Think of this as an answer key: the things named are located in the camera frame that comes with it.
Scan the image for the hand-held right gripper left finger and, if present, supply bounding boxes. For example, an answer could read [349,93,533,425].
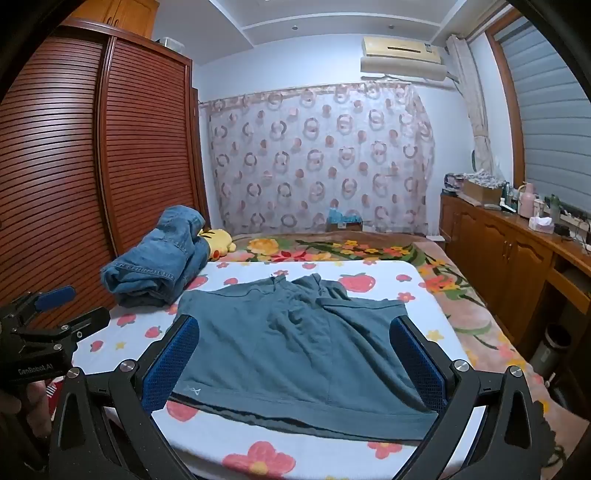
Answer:
[48,315,201,480]

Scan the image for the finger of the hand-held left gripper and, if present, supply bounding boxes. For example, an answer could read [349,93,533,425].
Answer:
[55,307,112,344]
[14,285,77,319]

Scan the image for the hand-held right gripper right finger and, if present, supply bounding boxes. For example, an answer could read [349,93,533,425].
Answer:
[389,315,555,480]

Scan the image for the teal pants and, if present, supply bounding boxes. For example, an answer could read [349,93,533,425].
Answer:
[170,272,439,441]

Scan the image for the person's left hand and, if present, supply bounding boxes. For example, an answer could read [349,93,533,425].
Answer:
[23,377,52,440]

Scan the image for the white strawberry-print bed sheet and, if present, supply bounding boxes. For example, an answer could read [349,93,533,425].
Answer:
[46,261,485,478]

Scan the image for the floral blanket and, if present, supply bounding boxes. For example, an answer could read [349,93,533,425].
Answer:
[231,233,550,416]

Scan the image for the folded blue jeans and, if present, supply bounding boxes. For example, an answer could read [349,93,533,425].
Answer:
[100,205,209,309]

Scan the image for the yellow plush toy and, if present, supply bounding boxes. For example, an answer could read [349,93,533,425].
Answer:
[198,227,237,261]

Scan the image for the grey waste bin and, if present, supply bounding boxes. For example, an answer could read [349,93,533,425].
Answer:
[529,323,573,370]

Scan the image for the wooden sideboard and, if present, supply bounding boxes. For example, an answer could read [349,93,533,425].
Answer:
[438,191,591,365]

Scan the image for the blue cardboard box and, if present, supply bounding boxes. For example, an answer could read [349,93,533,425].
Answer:
[325,209,365,233]

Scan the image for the red-brown slatted wardrobe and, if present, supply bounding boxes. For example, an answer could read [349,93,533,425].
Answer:
[0,23,211,333]

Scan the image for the brown cardboard box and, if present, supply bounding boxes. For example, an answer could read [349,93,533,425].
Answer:
[462,178,504,206]

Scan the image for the pink thermos jug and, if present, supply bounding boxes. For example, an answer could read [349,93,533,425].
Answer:
[518,182,539,217]

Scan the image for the white power strip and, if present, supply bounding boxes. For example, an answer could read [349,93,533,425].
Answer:
[561,210,591,232]

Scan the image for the sheer curtain with pink circles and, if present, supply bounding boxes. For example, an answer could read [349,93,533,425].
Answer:
[198,82,435,236]

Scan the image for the tied beige window curtain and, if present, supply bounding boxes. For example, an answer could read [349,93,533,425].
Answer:
[445,34,495,174]

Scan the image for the grey window blind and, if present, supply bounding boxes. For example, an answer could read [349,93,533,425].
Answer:
[499,18,591,217]

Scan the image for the overhead wooden cabinet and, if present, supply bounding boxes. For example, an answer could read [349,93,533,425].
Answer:
[65,0,160,40]

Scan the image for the beige wall air conditioner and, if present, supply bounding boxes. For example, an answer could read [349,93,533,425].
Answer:
[360,34,455,84]

